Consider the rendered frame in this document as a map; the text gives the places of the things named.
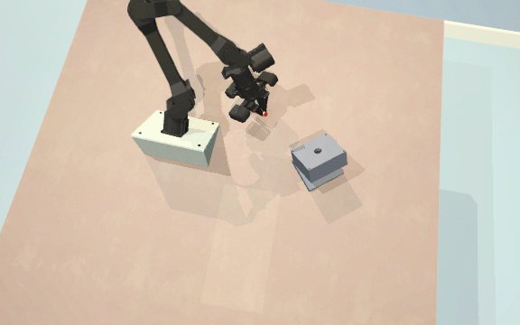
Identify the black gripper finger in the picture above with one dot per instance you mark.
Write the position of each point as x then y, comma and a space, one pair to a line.
258, 110
262, 101

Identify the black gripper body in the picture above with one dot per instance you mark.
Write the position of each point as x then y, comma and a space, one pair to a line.
250, 93

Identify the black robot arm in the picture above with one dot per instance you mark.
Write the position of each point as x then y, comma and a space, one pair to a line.
176, 121

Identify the light grey sloped panel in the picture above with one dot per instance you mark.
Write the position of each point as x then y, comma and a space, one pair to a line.
319, 161

